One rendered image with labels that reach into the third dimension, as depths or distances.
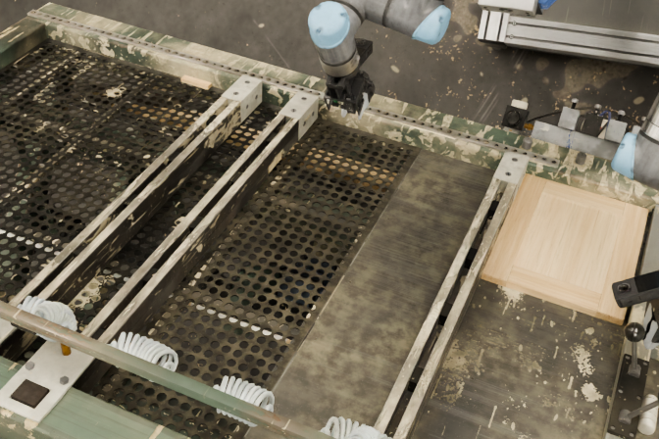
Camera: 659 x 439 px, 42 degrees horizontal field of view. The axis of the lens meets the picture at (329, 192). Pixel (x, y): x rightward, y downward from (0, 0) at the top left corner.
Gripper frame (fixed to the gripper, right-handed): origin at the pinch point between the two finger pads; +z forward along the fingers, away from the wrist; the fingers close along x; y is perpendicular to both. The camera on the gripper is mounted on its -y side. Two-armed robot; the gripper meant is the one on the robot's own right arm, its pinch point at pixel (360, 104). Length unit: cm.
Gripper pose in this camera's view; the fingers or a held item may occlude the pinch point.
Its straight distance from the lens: 187.8
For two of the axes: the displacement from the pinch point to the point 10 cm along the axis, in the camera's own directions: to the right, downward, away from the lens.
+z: 1.9, 4.2, 8.9
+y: -3.0, 8.9, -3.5
